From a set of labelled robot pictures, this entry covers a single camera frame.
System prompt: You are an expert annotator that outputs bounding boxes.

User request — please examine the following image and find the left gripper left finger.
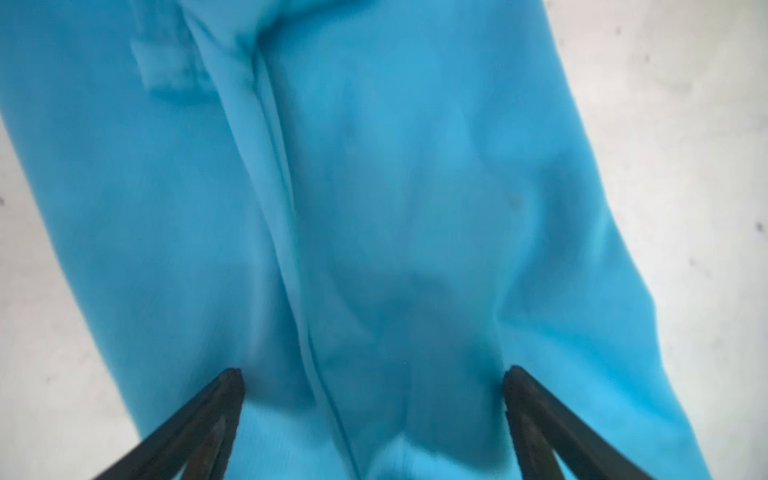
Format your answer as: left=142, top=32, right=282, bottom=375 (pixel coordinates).
left=96, top=368, right=245, bottom=480

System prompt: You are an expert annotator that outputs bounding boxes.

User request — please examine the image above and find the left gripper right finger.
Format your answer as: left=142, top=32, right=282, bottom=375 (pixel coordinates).
left=502, top=366, right=651, bottom=480

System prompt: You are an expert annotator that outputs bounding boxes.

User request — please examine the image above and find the blue t-shirt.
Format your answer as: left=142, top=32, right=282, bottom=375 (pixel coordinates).
left=1, top=1, right=709, bottom=479

